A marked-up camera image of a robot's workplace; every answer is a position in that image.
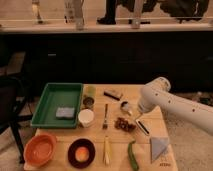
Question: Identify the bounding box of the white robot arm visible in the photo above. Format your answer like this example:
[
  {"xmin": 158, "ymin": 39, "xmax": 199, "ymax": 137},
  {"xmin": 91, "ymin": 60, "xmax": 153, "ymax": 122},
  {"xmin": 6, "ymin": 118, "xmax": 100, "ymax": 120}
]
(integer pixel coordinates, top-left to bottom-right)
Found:
[{"xmin": 138, "ymin": 77, "xmax": 213, "ymax": 135}]

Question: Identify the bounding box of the orange red bowl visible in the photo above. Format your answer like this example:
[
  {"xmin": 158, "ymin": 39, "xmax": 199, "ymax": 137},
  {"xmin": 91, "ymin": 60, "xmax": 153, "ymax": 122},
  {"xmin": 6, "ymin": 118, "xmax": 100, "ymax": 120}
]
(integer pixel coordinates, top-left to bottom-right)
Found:
[{"xmin": 24, "ymin": 134, "xmax": 57, "ymax": 167}]

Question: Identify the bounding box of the small black tan block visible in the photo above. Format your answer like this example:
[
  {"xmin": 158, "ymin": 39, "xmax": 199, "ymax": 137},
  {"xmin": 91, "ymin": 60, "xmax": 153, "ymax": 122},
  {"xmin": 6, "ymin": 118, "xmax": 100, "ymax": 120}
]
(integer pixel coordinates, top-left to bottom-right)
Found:
[{"xmin": 104, "ymin": 90, "xmax": 123, "ymax": 101}]

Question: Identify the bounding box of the white cup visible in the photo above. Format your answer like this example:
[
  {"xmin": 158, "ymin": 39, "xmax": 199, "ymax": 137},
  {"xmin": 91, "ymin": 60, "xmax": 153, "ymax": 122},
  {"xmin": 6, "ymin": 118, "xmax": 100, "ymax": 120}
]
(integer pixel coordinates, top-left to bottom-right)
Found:
[{"xmin": 78, "ymin": 109, "xmax": 94, "ymax": 127}]

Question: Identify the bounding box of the metal fork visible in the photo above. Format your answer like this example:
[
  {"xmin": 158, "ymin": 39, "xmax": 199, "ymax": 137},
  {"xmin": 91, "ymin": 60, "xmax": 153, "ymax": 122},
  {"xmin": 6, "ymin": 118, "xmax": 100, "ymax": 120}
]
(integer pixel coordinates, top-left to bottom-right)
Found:
[{"xmin": 102, "ymin": 104, "xmax": 108, "ymax": 129}]

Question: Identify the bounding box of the bunch of dark grapes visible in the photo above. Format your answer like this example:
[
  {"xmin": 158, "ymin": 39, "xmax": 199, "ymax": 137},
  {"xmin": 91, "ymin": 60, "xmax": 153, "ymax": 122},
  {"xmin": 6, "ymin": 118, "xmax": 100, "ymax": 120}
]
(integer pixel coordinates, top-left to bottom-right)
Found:
[{"xmin": 114, "ymin": 117, "xmax": 136, "ymax": 132}]

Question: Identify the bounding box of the green plastic tray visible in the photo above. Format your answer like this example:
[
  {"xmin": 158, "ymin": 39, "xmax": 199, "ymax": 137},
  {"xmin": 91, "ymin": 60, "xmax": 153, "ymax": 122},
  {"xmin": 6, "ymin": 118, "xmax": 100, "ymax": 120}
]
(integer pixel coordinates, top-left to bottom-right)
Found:
[{"xmin": 31, "ymin": 83, "xmax": 83, "ymax": 129}]

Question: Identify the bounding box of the grey blue sponge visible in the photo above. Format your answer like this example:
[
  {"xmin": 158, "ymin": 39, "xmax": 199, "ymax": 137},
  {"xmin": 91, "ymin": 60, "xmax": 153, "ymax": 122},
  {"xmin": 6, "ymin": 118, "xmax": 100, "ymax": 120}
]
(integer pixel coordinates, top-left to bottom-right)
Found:
[{"xmin": 56, "ymin": 107, "xmax": 75, "ymax": 119}]

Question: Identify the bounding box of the yellow corn cob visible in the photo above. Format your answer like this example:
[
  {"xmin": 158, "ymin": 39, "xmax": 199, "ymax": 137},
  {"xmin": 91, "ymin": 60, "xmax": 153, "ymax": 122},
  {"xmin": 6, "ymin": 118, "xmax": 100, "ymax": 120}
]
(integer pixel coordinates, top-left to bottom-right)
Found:
[{"xmin": 103, "ymin": 136, "xmax": 111, "ymax": 165}]

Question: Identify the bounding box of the orange fruit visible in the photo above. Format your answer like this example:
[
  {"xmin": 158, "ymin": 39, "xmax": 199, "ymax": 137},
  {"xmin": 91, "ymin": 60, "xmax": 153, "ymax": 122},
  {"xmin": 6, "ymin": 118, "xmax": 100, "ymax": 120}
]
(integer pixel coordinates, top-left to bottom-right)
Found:
[{"xmin": 75, "ymin": 147, "xmax": 89, "ymax": 162}]

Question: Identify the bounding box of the grey folded cloth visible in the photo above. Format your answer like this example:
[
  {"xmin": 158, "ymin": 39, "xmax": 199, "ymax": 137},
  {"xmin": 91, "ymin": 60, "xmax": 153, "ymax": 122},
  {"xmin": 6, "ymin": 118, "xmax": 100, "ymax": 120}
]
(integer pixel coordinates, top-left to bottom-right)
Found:
[{"xmin": 150, "ymin": 137, "xmax": 170, "ymax": 162}]

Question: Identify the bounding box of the green chili pepper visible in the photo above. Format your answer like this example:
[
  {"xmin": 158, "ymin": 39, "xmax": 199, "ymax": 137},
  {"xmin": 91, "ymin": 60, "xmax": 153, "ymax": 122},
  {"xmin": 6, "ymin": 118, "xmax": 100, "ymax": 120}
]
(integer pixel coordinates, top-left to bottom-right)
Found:
[{"xmin": 127, "ymin": 141, "xmax": 139, "ymax": 171}]

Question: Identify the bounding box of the black office chair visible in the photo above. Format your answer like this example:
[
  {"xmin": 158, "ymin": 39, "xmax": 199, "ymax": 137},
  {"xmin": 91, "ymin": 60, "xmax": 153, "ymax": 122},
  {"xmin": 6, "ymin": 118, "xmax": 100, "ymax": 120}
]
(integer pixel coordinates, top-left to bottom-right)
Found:
[{"xmin": 0, "ymin": 51, "xmax": 34, "ymax": 164}]

